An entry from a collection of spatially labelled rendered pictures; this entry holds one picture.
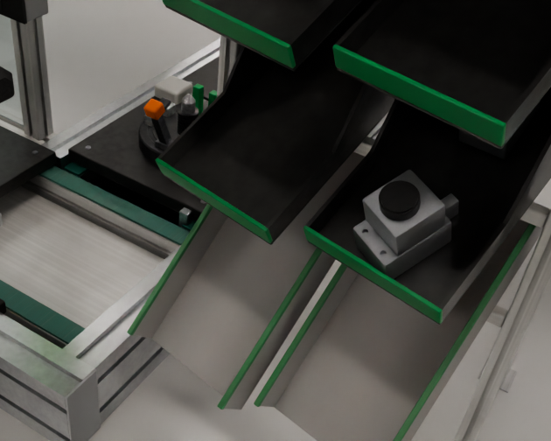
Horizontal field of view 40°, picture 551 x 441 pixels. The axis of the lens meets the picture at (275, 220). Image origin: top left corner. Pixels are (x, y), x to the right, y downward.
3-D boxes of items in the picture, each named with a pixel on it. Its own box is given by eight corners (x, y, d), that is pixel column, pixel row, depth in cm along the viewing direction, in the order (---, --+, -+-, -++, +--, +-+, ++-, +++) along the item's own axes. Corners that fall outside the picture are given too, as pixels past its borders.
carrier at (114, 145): (206, 227, 100) (211, 148, 93) (68, 160, 109) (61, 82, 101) (296, 147, 117) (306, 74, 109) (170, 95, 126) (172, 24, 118)
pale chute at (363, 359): (380, 490, 69) (366, 493, 65) (271, 404, 75) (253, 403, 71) (546, 227, 69) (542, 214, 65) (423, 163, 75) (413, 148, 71)
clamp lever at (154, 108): (167, 148, 105) (154, 112, 99) (156, 143, 106) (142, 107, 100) (181, 129, 107) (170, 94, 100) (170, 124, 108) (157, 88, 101)
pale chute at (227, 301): (241, 410, 74) (220, 409, 70) (149, 337, 80) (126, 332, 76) (395, 165, 74) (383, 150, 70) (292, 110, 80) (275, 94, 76)
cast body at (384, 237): (387, 284, 60) (380, 240, 54) (355, 246, 62) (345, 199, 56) (472, 227, 61) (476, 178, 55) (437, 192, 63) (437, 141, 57)
